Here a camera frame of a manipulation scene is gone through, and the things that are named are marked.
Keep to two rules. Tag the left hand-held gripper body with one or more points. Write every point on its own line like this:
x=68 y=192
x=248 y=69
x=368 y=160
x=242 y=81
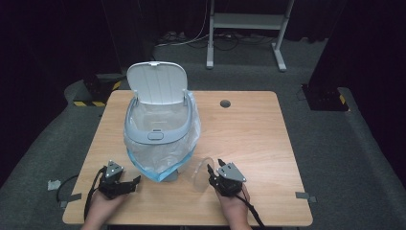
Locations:
x=111 y=183

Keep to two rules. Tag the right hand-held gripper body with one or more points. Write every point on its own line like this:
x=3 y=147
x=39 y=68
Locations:
x=228 y=180

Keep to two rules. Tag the clear round plastic container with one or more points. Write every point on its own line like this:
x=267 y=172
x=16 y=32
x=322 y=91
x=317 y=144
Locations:
x=201 y=175

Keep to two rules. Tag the grey trash can with lid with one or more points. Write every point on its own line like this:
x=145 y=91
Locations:
x=156 y=83

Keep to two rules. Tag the person's left hand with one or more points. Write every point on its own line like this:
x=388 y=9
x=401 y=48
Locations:
x=107 y=206

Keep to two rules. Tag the person's right hand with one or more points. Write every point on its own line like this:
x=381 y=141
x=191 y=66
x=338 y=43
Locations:
x=233 y=206

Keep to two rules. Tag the clear trash bag blue hem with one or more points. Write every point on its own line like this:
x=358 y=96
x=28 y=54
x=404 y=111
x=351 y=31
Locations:
x=159 y=153

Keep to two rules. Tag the grey tape piece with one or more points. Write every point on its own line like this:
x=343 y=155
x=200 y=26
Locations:
x=304 y=196
x=53 y=185
x=72 y=198

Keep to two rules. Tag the black stand base striped tape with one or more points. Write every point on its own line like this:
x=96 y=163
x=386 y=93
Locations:
x=324 y=99
x=95 y=89

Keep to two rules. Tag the white metal stand frame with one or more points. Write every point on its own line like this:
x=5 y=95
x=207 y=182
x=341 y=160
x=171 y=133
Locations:
x=249 y=20

